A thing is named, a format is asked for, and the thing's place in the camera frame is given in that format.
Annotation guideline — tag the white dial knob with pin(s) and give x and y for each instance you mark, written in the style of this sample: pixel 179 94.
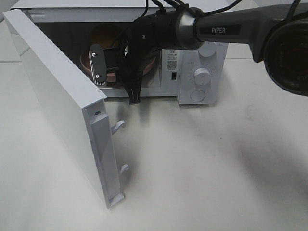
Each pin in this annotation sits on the white dial knob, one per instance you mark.
pixel 207 49
pixel 202 76

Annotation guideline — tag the white microwave oven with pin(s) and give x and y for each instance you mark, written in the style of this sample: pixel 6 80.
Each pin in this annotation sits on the white microwave oven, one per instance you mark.
pixel 74 25

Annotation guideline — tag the white microwave door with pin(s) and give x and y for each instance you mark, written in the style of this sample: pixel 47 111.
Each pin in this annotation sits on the white microwave door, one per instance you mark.
pixel 72 103

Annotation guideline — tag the pink round plate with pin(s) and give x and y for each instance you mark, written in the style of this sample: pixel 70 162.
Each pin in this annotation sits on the pink round plate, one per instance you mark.
pixel 85 64

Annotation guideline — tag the burger with sesame-free bun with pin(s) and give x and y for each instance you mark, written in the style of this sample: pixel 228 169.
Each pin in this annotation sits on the burger with sesame-free bun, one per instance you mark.
pixel 105 35

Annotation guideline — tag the round white door button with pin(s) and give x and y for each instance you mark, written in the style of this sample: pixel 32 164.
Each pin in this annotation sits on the round white door button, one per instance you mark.
pixel 197 95

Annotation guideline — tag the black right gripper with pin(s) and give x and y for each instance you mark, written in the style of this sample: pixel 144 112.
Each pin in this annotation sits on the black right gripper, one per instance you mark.
pixel 129 66

